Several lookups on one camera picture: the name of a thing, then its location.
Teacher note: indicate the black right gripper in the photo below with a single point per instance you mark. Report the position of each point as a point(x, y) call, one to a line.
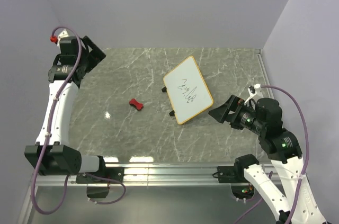
point(234, 103)

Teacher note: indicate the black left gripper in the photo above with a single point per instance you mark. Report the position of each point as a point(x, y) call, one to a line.
point(96, 56)

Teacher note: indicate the small whiteboard with orange frame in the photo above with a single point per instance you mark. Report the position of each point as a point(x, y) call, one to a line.
point(187, 90)

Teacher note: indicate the red whiteboard eraser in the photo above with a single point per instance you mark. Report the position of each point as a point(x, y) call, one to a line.
point(137, 105)

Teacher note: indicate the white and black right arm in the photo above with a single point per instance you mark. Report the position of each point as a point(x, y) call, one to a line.
point(295, 203)

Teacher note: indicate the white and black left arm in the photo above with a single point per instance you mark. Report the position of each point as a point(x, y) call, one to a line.
point(51, 154)

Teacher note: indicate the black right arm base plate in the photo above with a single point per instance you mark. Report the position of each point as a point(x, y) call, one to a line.
point(240, 188)

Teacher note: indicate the aluminium mounting rail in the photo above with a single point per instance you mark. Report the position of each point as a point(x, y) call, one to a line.
point(153, 174)

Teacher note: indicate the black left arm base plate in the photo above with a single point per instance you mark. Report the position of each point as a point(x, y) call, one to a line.
point(100, 176)

